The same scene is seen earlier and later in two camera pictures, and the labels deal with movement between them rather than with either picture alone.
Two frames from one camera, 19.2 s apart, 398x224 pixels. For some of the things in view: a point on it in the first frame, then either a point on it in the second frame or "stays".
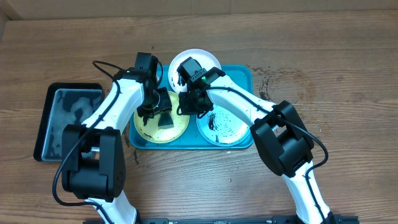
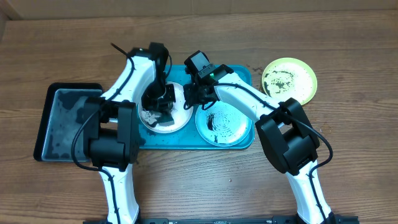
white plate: x=206 y=59 → x=183 y=116
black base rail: x=255 y=220 stays
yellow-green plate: x=151 y=132 → x=290 y=78
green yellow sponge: x=165 y=121 stays
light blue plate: x=219 y=128 stays
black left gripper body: x=157 y=104 stays
